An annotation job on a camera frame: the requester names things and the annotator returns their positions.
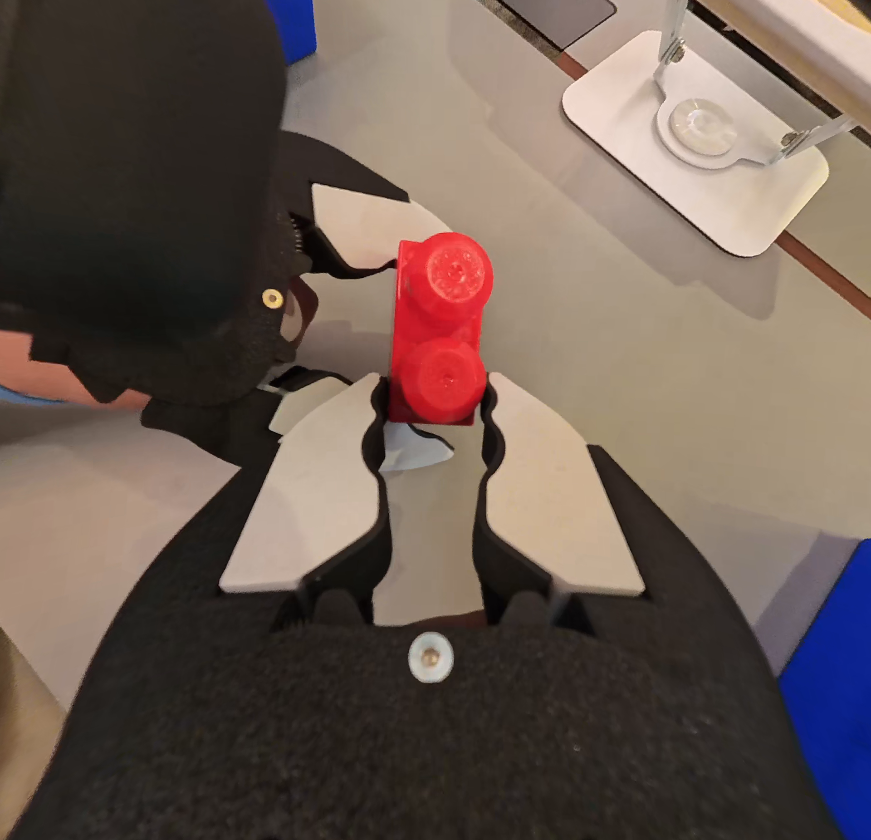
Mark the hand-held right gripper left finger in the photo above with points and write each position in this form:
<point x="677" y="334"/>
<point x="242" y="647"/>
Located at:
<point x="306" y="513"/>

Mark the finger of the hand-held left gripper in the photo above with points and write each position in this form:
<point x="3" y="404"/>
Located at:
<point x="313" y="404"/>
<point x="367" y="220"/>

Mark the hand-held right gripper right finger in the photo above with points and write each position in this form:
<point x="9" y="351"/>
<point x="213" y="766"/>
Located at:
<point x="558" y="513"/>

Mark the red two-stud block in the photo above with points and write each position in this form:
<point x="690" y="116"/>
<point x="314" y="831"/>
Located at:
<point x="435" y="329"/>

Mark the blue plastic bin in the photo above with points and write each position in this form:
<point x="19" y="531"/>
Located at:
<point x="292" y="9"/>
<point x="830" y="683"/>

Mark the person's left hand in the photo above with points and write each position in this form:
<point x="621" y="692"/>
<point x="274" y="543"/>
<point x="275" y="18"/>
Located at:
<point x="41" y="377"/>

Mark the light blue wristband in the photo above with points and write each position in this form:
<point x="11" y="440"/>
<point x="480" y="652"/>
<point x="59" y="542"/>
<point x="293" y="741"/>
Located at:
<point x="27" y="394"/>

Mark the flat table hatch cover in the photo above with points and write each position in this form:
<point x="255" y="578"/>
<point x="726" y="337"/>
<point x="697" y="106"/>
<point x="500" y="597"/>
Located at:
<point x="544" y="3"/>

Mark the white sheet holder ledge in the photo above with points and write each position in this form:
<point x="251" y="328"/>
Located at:
<point x="782" y="30"/>

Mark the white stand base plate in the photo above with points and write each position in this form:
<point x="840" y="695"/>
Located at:
<point x="714" y="193"/>

